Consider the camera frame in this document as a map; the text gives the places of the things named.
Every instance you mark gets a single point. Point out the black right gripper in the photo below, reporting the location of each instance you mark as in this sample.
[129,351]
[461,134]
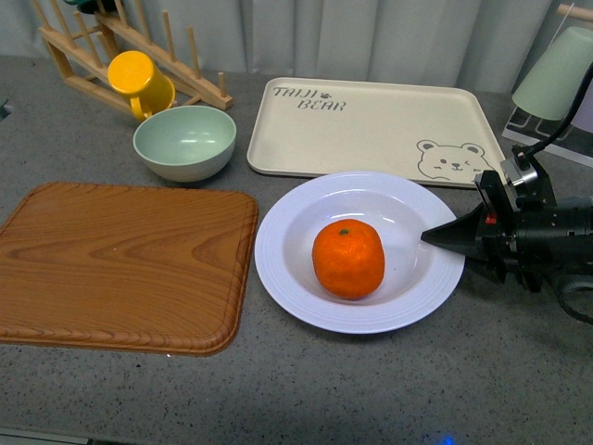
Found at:
[527,233]

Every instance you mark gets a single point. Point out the white round plate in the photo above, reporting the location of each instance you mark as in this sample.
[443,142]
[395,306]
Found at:
[419,277]

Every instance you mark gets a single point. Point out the orange fruit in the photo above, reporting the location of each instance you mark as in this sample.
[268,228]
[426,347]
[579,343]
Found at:
[348,259]

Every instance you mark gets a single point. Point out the beige bear tray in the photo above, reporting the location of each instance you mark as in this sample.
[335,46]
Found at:
[427,134]

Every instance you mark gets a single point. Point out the purple cup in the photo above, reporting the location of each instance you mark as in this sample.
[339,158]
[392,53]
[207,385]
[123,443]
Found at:
[583,118]

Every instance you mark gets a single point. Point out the green cup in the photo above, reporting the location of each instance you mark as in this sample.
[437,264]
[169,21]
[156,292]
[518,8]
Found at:
[549,88]

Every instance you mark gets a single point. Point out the brown wooden tray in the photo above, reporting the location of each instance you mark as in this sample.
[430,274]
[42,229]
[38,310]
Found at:
[120,267]

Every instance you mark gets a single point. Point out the green bowl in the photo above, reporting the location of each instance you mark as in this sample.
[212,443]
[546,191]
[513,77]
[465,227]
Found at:
[186,144]

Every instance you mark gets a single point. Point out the yellow mug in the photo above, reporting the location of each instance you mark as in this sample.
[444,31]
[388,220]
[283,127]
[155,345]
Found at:
[134,75]

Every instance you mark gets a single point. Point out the wooden dish rack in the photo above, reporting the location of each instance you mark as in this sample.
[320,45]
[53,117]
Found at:
[82,57]

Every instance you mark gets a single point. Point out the dark green object on rack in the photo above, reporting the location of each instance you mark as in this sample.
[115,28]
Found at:
[92,6]

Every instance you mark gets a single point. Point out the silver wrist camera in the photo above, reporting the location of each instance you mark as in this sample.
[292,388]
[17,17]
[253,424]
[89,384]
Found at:
[518,177]

